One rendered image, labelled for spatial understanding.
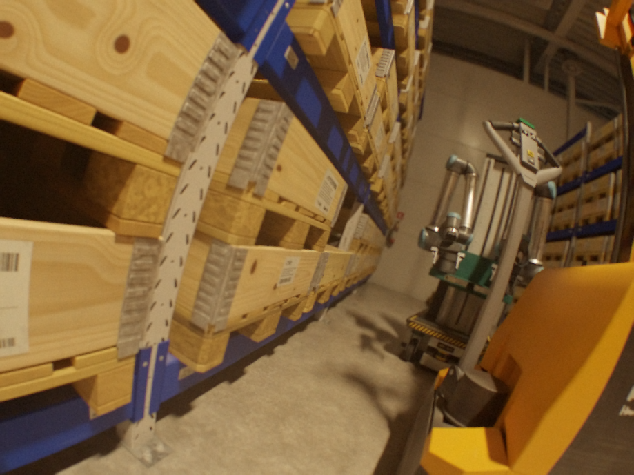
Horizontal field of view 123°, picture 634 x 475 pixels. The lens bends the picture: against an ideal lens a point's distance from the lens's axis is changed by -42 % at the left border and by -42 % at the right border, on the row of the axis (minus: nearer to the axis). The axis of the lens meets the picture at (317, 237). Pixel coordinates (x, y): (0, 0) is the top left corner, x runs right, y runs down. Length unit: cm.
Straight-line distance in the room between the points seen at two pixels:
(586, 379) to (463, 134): 681
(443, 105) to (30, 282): 747
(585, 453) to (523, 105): 784
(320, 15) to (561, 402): 105
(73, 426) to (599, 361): 102
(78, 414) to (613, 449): 110
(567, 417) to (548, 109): 810
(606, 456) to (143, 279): 99
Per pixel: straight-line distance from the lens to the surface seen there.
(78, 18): 37
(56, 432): 67
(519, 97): 825
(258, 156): 65
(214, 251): 68
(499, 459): 75
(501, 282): 110
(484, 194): 250
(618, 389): 74
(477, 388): 96
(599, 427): 76
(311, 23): 84
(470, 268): 236
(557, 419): 69
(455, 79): 796
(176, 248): 63
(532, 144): 128
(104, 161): 50
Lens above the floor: 71
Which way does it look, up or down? 2 degrees down
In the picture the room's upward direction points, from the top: 19 degrees clockwise
